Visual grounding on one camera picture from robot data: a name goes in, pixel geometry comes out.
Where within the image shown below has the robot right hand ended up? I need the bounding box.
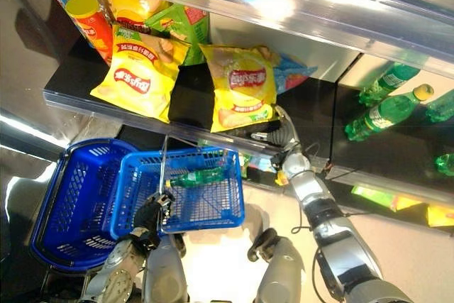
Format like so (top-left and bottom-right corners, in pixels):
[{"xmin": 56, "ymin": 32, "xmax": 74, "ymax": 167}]
[{"xmin": 250, "ymin": 104, "xmax": 302, "ymax": 153}]

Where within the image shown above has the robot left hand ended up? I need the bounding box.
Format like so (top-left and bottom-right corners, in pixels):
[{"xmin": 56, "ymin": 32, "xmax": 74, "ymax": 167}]
[{"xmin": 131, "ymin": 190, "xmax": 177, "ymax": 249}]

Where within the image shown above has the small blue basket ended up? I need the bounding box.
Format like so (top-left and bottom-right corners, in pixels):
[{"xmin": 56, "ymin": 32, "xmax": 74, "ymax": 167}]
[{"xmin": 109, "ymin": 134, "xmax": 246, "ymax": 242}]

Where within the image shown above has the large blue plastic basket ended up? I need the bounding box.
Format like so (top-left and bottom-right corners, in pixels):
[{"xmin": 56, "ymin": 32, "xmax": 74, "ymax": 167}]
[{"xmin": 29, "ymin": 138, "xmax": 143, "ymax": 272}]

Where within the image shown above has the green bottle, no yellow cap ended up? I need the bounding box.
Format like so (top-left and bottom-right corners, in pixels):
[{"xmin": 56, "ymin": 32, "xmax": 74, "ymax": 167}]
[{"xmin": 165, "ymin": 167, "xmax": 228, "ymax": 189}]

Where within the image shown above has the robot left leg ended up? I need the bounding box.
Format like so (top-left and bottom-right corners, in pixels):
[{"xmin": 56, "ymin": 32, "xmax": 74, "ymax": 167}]
[{"xmin": 143, "ymin": 233, "xmax": 189, "ymax": 303}]

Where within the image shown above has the robot leg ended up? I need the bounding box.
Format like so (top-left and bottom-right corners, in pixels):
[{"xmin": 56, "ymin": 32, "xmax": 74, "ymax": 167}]
[
  {"xmin": 143, "ymin": 233, "xmax": 189, "ymax": 303},
  {"xmin": 247, "ymin": 227, "xmax": 307, "ymax": 303}
]

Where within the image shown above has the blue chip bag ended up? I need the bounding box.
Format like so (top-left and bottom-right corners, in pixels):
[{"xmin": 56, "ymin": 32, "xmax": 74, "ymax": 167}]
[{"xmin": 271, "ymin": 53, "xmax": 319, "ymax": 97}]

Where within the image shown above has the green and yellow snack bag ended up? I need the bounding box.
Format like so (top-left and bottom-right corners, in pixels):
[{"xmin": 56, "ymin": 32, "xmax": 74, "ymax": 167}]
[{"xmin": 350, "ymin": 184, "xmax": 399, "ymax": 209}]

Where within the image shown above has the green soda bottle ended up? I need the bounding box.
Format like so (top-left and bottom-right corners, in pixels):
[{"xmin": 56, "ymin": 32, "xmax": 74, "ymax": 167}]
[
  {"xmin": 358, "ymin": 62, "xmax": 421, "ymax": 107},
  {"xmin": 434, "ymin": 153, "xmax": 454, "ymax": 177},
  {"xmin": 424, "ymin": 88, "xmax": 454, "ymax": 123}
]

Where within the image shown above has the yellow chip bag, green band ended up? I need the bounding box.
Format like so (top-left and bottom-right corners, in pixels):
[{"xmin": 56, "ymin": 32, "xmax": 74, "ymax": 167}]
[{"xmin": 89, "ymin": 24, "xmax": 193, "ymax": 125}]

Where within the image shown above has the robot right leg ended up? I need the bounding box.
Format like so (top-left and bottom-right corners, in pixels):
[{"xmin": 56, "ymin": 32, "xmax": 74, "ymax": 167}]
[{"xmin": 247, "ymin": 227, "xmax": 307, "ymax": 303}]

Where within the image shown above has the small yellow snack bag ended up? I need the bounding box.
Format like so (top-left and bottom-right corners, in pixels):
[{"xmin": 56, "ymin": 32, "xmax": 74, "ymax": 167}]
[{"xmin": 389, "ymin": 194, "xmax": 425, "ymax": 212}]

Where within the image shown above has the dark brown chip bag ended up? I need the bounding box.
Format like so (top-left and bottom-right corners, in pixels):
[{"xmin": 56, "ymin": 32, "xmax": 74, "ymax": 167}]
[{"xmin": 115, "ymin": 15, "xmax": 152, "ymax": 35}]

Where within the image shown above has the red chip can, yellow lid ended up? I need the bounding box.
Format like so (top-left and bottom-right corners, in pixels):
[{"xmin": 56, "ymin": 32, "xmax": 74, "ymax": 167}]
[{"xmin": 65, "ymin": 0, "xmax": 116, "ymax": 67}]

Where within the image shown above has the plain yellow chip bag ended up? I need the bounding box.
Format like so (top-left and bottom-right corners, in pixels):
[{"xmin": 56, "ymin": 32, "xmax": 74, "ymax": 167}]
[{"xmin": 76, "ymin": 0, "xmax": 172, "ymax": 28}]

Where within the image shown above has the black shelf board, clear rail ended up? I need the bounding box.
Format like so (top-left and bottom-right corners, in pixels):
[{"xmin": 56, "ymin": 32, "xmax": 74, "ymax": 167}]
[{"xmin": 42, "ymin": 33, "xmax": 454, "ymax": 209}]

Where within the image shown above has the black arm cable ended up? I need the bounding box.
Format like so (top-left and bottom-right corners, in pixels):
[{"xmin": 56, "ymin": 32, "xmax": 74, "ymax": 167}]
[{"xmin": 290, "ymin": 189, "xmax": 320, "ymax": 236}]

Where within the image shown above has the silver shelf, clear rail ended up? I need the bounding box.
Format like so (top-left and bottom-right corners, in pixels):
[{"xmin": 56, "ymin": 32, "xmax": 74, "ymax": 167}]
[{"xmin": 0, "ymin": 0, "xmax": 454, "ymax": 80}]

